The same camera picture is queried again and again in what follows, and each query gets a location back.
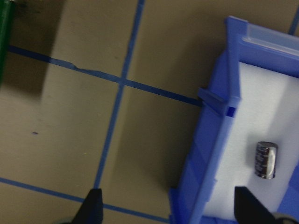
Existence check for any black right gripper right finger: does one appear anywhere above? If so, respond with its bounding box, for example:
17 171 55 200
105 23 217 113
234 186 277 224

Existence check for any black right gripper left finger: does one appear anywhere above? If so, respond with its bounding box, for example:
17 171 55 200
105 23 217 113
71 189 103 224

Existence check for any black cylindrical capacitor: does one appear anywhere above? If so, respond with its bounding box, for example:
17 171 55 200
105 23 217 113
254 141 278 180

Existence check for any white foam sheet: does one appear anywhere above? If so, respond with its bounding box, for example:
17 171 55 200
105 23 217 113
203 63 299 220

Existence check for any blue plastic bin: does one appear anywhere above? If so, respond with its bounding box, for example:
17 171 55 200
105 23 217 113
169 16 299 224

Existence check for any green conveyor belt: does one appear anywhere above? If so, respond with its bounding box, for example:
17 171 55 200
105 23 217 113
0 0 15 83

